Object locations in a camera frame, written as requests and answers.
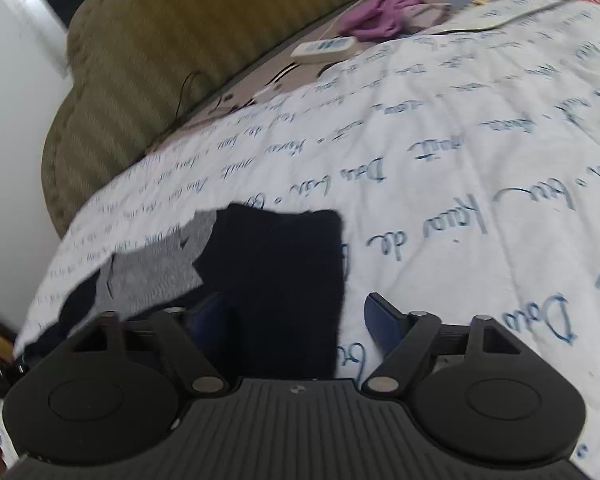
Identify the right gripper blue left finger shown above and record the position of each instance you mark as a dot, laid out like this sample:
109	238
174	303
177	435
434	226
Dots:
186	336

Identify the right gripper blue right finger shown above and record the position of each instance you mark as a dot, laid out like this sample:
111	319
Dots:
405	340

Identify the grey and navy knit sweater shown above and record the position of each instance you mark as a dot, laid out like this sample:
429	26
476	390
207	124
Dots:
279	279

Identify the white quilt with blue script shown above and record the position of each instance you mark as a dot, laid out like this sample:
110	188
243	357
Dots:
465	165

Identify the olive green upholstered headboard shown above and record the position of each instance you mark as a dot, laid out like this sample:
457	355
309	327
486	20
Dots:
135	64

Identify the white power strip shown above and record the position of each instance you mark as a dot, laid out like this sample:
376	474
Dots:
330	50

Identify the purple cloth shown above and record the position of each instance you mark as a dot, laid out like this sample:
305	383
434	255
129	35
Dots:
372	20

